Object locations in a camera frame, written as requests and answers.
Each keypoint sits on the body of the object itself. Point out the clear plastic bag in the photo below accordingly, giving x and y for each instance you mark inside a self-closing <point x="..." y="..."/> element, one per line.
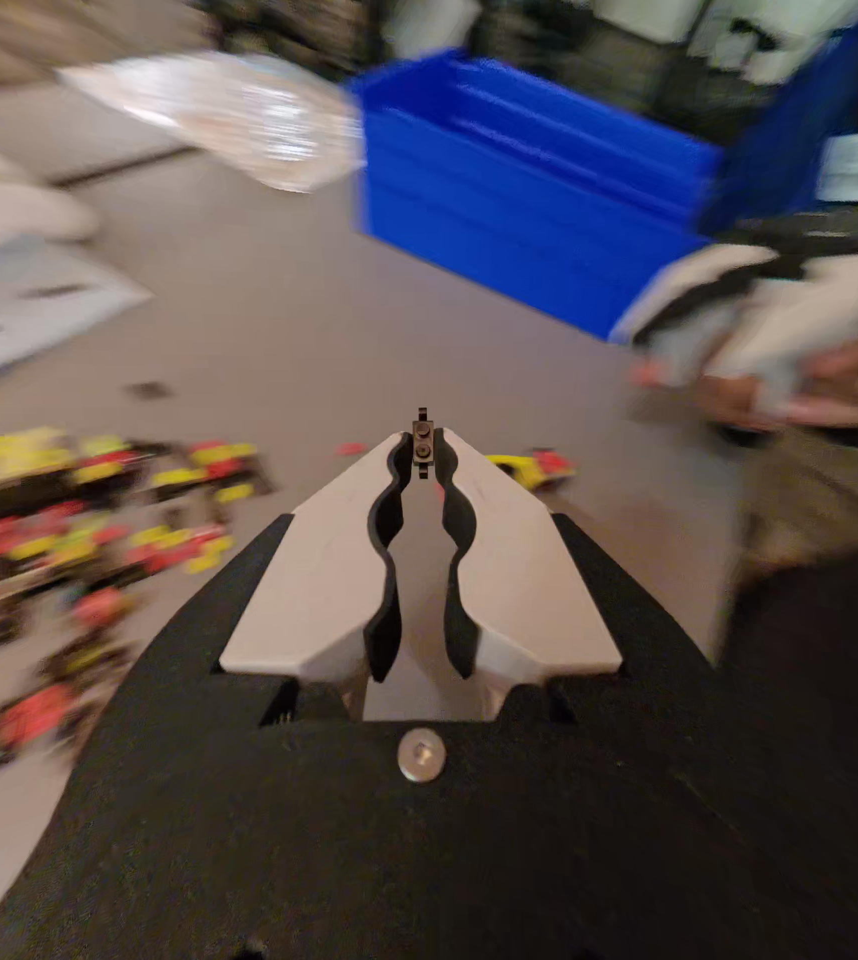
<point x="248" y="120"/>

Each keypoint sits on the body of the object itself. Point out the yellow red lego car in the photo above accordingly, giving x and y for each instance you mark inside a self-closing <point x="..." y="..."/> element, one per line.
<point x="534" y="466"/>

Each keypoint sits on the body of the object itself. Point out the person's black sweater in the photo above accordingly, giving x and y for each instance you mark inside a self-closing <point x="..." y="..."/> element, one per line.
<point x="826" y="712"/>

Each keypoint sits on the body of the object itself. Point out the small red lego piece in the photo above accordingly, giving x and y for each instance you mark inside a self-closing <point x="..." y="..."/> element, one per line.
<point x="351" y="449"/>

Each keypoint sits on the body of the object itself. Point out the lego instruction booklet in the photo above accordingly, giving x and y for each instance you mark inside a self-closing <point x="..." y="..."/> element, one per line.
<point x="23" y="307"/>

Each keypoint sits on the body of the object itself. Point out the black lego part red stud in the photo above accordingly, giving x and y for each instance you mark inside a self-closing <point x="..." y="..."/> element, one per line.
<point x="422" y="442"/>

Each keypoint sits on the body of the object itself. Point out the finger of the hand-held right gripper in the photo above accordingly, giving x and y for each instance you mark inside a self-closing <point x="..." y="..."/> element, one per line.
<point x="691" y="277"/>
<point x="811" y="315"/>

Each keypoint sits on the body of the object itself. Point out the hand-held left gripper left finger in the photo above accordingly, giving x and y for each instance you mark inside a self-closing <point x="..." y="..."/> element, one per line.
<point x="301" y="592"/>

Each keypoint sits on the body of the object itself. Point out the pile of lego pieces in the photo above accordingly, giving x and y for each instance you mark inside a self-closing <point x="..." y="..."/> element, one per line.
<point x="61" y="525"/>

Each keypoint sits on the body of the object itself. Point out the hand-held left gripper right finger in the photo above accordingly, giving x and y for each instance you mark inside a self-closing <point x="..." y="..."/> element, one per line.
<point x="534" y="592"/>

